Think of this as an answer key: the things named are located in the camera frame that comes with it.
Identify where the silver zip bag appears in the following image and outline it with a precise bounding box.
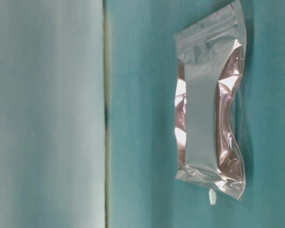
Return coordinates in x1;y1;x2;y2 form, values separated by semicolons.
174;0;247;200

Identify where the white tape marker bottom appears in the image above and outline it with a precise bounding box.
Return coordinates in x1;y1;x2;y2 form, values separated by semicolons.
209;185;216;198

